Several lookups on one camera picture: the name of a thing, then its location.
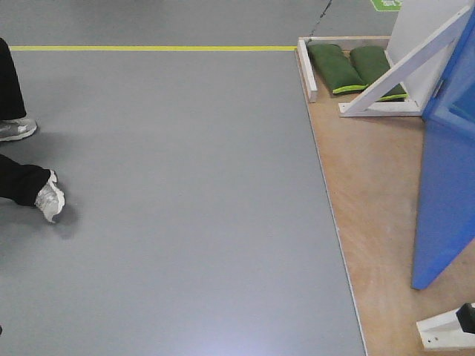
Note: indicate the green floor sign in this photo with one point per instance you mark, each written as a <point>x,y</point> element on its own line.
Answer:
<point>387,5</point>

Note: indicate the green sandbag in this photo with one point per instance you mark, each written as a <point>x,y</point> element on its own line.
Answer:
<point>335,68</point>
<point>371,63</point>

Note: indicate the white brace near bottom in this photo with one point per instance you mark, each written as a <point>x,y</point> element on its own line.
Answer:
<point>449,331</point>

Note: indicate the white triangular brace far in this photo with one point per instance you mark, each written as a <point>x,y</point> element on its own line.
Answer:
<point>367,104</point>

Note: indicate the seated person in black trousers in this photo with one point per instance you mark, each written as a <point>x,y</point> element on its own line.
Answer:
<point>26,185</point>

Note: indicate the green sandbag far left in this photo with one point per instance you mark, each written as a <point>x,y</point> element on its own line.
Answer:
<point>335,68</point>

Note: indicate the blue door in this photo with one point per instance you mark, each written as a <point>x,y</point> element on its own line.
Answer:
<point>445,213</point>

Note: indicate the brown wooden platform right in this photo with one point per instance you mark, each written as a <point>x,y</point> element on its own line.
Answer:
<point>371,169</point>

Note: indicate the white wall panel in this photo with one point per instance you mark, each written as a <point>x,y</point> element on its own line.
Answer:
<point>416,21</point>

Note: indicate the green sandbag far right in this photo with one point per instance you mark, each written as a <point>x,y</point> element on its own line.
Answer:
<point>371,63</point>

